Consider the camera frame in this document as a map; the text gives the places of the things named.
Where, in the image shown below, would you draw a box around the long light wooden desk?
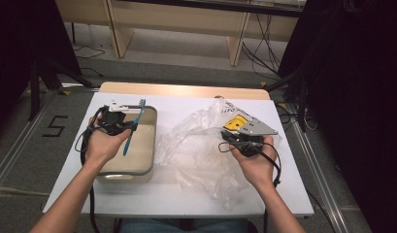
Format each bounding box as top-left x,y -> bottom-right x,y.
54,0 -> 308,68

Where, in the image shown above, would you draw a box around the light wooden table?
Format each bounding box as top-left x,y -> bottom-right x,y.
98,81 -> 272,101

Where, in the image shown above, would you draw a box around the blue toothbrush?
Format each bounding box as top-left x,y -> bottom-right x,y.
122,98 -> 148,157

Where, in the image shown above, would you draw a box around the clear plastic bag yellow smiley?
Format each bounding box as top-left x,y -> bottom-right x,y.
154,97 -> 282,211

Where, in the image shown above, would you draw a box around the person's left hand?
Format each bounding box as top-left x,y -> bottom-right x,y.
83,116 -> 133,168

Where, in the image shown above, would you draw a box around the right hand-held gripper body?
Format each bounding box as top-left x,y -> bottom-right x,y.
233,116 -> 280,158

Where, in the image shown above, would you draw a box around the person's right hand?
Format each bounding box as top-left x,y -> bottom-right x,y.
229,135 -> 279,192

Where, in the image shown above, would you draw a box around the beige tray with grey rim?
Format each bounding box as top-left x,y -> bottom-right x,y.
96,105 -> 158,184

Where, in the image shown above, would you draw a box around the black curtain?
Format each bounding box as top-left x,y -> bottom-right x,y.
276,0 -> 397,233
0,0 -> 83,130

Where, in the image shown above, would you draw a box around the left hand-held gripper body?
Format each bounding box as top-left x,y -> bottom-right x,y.
97,101 -> 143,136

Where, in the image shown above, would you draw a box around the black metal stand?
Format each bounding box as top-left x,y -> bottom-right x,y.
264,68 -> 312,133
26,57 -> 94,122

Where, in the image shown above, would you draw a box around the metal floor rail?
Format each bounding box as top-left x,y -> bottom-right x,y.
277,101 -> 350,233
0,82 -> 101,199

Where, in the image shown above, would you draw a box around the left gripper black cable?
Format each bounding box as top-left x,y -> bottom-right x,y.
74,106 -> 107,233

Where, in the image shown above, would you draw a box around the thin black floor cable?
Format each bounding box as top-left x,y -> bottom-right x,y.
72,44 -> 107,79

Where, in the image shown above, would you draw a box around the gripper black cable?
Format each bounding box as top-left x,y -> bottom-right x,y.
74,106 -> 107,233
217,139 -> 282,233

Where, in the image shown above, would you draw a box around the person's legs in blue jeans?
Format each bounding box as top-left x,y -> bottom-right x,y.
118,217 -> 252,233

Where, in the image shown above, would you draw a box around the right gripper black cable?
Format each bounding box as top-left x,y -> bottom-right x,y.
217,139 -> 282,233

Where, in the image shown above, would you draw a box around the black cable bundle under desk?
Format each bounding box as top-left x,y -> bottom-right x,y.
242,13 -> 281,76

